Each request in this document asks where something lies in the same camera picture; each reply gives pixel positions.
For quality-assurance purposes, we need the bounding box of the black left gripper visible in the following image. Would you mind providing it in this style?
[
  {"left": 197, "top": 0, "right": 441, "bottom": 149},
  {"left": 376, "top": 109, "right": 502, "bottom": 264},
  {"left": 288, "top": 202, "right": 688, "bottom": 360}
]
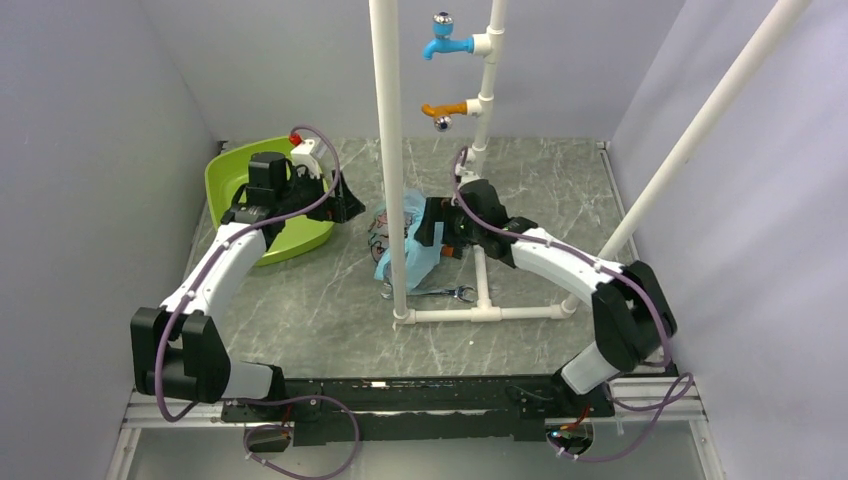
[{"left": 277, "top": 166, "right": 365, "bottom": 224}]

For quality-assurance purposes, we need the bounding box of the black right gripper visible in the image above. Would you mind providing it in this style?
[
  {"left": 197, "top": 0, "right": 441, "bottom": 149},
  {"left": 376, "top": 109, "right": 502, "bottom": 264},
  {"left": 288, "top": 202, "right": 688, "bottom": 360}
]
[{"left": 414, "top": 197, "right": 484, "bottom": 248}]

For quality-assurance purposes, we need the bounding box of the light blue printed plastic bag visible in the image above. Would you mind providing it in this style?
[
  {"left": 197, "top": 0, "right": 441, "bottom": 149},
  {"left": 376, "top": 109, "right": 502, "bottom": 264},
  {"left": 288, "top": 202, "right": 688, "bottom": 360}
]
[{"left": 368, "top": 188, "right": 444, "bottom": 296}]

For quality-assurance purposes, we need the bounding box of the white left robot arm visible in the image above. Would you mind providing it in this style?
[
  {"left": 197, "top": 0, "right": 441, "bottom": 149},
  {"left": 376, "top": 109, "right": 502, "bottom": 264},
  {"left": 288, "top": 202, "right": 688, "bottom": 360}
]
[{"left": 130, "top": 152, "right": 365, "bottom": 420}]

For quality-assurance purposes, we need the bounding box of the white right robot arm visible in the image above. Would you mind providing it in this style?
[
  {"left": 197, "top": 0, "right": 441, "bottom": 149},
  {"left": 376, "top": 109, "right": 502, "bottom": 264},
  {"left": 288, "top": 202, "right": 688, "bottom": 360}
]
[{"left": 414, "top": 179, "right": 677, "bottom": 415}]

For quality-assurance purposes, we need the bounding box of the silver combination wrench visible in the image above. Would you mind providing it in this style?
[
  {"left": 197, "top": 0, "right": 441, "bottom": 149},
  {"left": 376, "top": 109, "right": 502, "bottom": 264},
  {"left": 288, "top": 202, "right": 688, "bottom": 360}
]
[{"left": 406, "top": 285, "right": 477, "bottom": 303}]

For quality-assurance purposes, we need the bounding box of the orange plastic faucet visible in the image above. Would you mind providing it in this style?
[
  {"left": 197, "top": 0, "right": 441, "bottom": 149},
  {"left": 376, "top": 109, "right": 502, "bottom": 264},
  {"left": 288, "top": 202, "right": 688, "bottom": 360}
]
[{"left": 421, "top": 102, "right": 468, "bottom": 133}]

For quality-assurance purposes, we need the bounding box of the lime green plastic basin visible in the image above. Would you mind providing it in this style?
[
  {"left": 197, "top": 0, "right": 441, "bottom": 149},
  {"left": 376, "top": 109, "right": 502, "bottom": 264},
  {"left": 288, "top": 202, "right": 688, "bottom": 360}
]
[{"left": 204, "top": 135, "right": 335, "bottom": 266}]

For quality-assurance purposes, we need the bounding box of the blue plastic faucet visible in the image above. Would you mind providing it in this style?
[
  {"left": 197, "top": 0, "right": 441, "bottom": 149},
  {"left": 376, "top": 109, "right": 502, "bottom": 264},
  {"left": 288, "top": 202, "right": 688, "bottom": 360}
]
[{"left": 422, "top": 11, "right": 474, "bottom": 60}]

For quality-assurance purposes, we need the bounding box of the white diagonal pole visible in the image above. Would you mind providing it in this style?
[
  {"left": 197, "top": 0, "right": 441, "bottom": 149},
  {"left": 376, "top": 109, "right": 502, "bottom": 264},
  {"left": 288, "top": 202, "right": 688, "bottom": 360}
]
[{"left": 602, "top": 0, "right": 810, "bottom": 257}]

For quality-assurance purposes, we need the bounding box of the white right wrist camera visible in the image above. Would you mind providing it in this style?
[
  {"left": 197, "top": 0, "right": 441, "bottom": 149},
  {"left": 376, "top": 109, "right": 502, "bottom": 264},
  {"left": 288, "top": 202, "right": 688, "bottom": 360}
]
[{"left": 455, "top": 169, "right": 481, "bottom": 189}]

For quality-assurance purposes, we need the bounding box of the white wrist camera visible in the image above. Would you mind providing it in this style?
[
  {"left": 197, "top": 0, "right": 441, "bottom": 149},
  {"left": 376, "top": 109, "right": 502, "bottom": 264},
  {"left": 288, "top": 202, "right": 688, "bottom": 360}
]
[
  {"left": 289, "top": 133, "right": 327, "bottom": 179},
  {"left": 455, "top": 169, "right": 481, "bottom": 189}
]

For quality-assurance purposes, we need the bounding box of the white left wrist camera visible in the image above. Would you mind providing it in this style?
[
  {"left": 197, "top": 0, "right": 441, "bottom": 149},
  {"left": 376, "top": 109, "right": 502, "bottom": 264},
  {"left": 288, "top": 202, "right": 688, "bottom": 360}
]
[{"left": 289, "top": 133, "right": 327, "bottom": 179}]

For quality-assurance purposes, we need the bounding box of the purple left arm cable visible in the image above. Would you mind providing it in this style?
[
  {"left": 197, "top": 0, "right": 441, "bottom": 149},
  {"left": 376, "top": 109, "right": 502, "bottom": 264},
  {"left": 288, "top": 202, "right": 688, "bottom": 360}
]
[{"left": 153, "top": 124, "right": 362, "bottom": 480}]

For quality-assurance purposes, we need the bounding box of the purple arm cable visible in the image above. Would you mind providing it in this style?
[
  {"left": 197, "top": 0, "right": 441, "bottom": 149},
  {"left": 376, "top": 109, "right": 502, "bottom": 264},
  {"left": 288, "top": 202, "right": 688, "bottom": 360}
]
[
  {"left": 153, "top": 124, "right": 362, "bottom": 480},
  {"left": 450, "top": 145, "right": 696, "bottom": 465}
]

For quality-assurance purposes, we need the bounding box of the white PVC pipe frame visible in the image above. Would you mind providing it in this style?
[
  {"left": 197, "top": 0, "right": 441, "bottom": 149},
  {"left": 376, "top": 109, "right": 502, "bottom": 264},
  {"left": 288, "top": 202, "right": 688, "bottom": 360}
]
[{"left": 369, "top": 1, "right": 594, "bottom": 325}]

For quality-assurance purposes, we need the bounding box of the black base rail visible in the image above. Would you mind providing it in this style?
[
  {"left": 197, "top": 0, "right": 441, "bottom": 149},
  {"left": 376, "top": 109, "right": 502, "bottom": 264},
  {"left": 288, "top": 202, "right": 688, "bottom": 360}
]
[{"left": 221, "top": 374, "right": 614, "bottom": 446}]

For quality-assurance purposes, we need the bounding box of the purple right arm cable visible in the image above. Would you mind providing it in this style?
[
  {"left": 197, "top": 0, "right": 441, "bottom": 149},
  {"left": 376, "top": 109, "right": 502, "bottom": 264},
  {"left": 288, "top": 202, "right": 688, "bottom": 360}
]
[{"left": 450, "top": 145, "right": 696, "bottom": 465}]

